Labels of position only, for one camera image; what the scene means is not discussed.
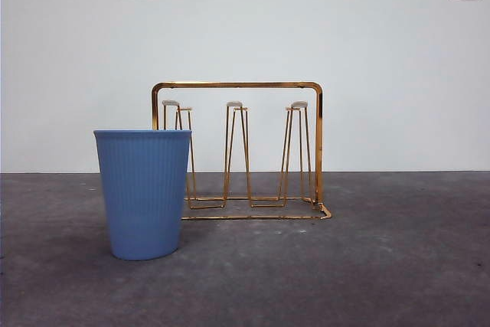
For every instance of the blue ribbed plastic cup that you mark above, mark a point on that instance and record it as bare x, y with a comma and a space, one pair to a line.
141, 197

